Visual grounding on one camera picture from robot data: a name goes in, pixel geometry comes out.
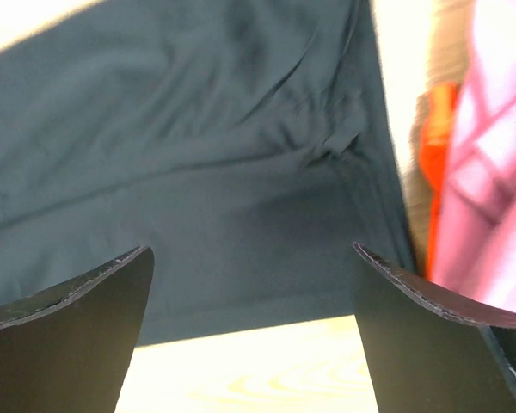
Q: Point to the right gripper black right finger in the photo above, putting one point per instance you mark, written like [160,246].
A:
[429,349]

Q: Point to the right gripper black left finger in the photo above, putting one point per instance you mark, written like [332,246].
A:
[68,348]

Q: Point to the black t shirt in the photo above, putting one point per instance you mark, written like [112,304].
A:
[245,142]

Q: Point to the folded dusty red t shirt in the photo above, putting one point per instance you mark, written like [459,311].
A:
[476,242]

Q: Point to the folded orange t shirt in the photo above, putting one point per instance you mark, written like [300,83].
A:
[434,141]

